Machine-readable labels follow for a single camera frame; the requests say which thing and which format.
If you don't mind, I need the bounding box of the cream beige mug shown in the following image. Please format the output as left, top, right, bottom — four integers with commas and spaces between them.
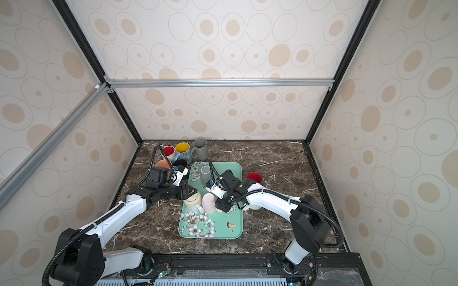
184, 192, 205, 214

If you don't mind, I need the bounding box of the pale pink mug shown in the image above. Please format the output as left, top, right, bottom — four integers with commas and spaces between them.
201, 193, 216, 215

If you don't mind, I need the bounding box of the small light grey mug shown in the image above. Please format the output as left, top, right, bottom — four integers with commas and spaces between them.
200, 166, 212, 186

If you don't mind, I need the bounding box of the cream mug orange handle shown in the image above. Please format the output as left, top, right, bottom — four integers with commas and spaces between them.
155, 159, 171, 169

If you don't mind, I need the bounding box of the black mug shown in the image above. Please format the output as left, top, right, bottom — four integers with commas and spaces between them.
174, 159, 188, 168

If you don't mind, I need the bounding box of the white mug red inside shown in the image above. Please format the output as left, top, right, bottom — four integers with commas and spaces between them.
163, 146, 177, 164

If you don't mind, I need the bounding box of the blue butterfly mug yellow inside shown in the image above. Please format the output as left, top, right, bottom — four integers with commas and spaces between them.
175, 143, 193, 163

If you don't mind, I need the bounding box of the tall dark grey mug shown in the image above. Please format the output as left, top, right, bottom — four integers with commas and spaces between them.
191, 139, 208, 161

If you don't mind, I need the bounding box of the large white mug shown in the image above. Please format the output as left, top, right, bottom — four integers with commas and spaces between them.
248, 204, 261, 210

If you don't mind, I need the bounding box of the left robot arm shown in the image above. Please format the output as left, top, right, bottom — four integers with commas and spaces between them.
41, 158, 197, 286

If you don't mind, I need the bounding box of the mint green floral tray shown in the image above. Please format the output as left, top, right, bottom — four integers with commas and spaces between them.
178, 162, 243, 239

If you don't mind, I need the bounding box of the left diagonal aluminium bar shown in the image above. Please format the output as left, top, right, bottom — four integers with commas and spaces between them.
1, 83, 108, 209

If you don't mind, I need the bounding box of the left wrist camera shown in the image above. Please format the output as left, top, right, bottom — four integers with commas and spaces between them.
173, 165, 189, 186

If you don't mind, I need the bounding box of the horizontal aluminium frame bar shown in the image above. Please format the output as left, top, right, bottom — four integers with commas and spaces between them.
107, 78, 335, 88

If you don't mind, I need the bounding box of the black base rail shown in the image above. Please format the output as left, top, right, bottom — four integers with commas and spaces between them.
63, 252, 373, 286

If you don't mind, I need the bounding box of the left black frame post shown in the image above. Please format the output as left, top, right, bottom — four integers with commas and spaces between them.
52, 0, 143, 145

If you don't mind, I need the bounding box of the black frame post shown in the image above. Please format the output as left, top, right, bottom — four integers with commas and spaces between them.
304, 0, 381, 146
52, 0, 143, 145

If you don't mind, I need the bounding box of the right black frame post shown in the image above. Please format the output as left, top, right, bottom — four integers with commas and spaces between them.
304, 0, 381, 146

